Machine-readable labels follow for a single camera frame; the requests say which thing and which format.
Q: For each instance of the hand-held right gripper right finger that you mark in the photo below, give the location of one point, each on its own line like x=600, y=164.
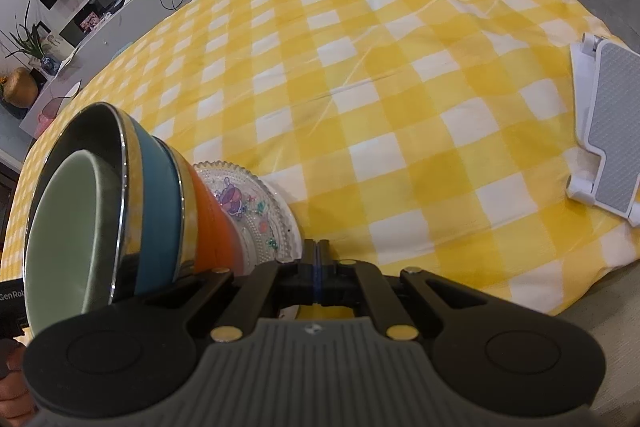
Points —
x=324, y=272

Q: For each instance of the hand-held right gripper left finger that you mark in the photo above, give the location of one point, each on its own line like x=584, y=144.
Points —
x=309, y=272

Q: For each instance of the clear glass plate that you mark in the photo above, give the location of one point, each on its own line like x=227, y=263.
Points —
x=260, y=212

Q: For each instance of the green bowl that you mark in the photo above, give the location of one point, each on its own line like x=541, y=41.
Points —
x=65, y=237

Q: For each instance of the orange steel bowl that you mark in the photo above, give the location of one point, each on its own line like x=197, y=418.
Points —
x=215, y=227

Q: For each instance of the blue steel bowl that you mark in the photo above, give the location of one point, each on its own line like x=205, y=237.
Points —
x=155, y=207

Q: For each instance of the person's left hand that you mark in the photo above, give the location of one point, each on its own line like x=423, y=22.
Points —
x=12, y=397

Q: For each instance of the pink basket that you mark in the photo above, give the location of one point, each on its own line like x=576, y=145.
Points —
x=50, y=112

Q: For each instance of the yellow checkered tablecloth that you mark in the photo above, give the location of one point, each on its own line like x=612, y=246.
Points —
x=400, y=82

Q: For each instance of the gold vase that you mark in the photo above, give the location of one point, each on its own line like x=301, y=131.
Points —
x=21, y=88

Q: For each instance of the blue glass vase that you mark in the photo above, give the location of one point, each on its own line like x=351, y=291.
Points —
x=50, y=64

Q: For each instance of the green leafy plant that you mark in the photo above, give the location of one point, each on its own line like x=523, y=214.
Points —
x=25, y=42

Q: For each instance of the pink photo card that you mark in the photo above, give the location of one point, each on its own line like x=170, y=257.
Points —
x=91, y=23

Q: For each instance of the white phone stand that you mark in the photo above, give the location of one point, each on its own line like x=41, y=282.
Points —
x=610, y=107

